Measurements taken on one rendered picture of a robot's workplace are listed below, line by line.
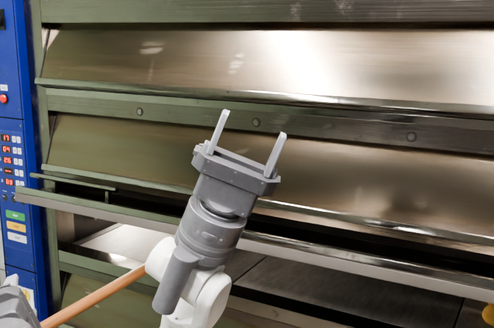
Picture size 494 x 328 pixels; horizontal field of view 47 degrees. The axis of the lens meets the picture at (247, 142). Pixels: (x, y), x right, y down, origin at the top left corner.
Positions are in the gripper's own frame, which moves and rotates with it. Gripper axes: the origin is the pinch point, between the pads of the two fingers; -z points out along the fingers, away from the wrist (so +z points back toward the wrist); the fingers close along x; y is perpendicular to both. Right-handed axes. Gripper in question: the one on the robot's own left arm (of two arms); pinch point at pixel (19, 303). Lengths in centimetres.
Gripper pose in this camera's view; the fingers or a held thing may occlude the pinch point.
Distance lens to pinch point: 117.7
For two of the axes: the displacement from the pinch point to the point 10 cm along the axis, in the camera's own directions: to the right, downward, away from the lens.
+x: 2.9, 8.9, 3.5
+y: 9.3, -3.5, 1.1
